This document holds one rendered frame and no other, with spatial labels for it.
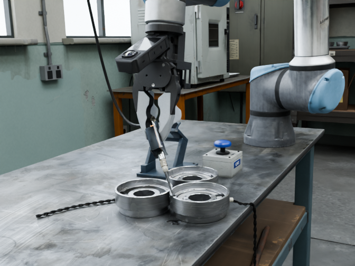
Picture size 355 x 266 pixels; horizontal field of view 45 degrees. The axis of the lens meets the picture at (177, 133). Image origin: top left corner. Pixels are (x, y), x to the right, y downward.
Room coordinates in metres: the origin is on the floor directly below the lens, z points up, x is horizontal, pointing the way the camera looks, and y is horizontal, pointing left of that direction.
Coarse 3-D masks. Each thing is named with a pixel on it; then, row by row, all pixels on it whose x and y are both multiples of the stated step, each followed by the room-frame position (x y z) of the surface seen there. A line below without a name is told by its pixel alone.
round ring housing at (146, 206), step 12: (132, 180) 0.78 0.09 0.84; (144, 180) 0.79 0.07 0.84; (156, 180) 0.78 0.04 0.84; (132, 192) 0.75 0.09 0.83; (144, 192) 0.76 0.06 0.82; (156, 192) 0.74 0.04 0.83; (168, 192) 0.71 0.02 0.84; (120, 204) 0.70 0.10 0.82; (132, 204) 0.69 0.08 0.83; (144, 204) 0.69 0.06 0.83; (156, 204) 0.69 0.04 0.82; (168, 204) 0.71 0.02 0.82; (132, 216) 0.70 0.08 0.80; (144, 216) 0.69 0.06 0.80
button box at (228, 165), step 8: (216, 152) 0.95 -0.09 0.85; (224, 152) 0.95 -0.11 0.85; (232, 152) 0.96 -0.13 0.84; (240, 152) 0.96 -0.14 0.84; (208, 160) 0.93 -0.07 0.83; (216, 160) 0.92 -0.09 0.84; (224, 160) 0.91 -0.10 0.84; (232, 160) 0.91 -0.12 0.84; (240, 160) 0.96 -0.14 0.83; (216, 168) 0.92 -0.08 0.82; (224, 168) 0.91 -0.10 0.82; (232, 168) 0.91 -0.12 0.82; (240, 168) 0.96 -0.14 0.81; (224, 176) 0.91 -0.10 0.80; (232, 176) 0.91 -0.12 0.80
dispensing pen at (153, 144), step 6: (150, 120) 0.80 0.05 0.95; (150, 132) 0.77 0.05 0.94; (150, 138) 0.76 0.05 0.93; (156, 138) 0.76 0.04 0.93; (150, 144) 0.75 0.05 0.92; (156, 144) 0.75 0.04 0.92; (150, 150) 0.75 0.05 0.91; (156, 150) 0.75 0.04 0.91; (156, 156) 0.77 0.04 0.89; (162, 156) 0.75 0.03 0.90; (162, 162) 0.74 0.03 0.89; (162, 168) 0.74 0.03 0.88; (168, 174) 0.73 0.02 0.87; (168, 180) 0.72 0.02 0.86
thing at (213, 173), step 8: (176, 168) 0.86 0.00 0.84; (184, 168) 0.87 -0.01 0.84; (192, 168) 0.87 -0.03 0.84; (200, 168) 0.87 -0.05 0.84; (208, 168) 0.85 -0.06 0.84; (184, 176) 0.83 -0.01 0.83; (192, 176) 0.84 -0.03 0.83; (200, 176) 0.83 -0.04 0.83; (216, 176) 0.80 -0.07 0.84; (176, 184) 0.78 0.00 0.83
